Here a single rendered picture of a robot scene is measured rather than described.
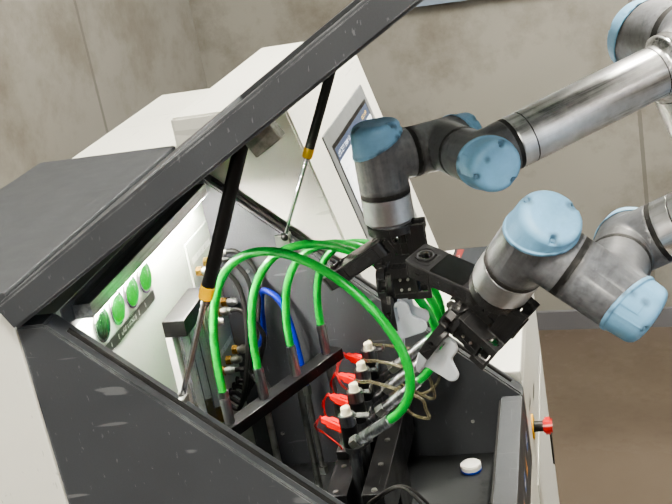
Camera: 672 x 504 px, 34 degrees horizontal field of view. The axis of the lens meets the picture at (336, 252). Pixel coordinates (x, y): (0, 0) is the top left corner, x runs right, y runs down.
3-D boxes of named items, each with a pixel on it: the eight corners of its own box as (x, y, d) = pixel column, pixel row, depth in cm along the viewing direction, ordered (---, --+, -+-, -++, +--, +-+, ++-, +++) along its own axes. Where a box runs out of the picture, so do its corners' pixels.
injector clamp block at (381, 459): (398, 571, 181) (383, 492, 176) (339, 573, 183) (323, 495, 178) (420, 461, 212) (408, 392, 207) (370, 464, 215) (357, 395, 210)
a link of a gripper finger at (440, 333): (421, 365, 139) (456, 322, 134) (413, 356, 140) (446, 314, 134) (439, 349, 143) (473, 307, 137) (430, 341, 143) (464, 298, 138)
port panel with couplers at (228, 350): (237, 400, 201) (201, 243, 191) (220, 401, 202) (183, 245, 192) (254, 368, 213) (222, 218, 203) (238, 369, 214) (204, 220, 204)
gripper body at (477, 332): (478, 374, 137) (514, 331, 127) (428, 328, 139) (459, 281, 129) (513, 338, 141) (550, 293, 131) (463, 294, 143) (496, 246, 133)
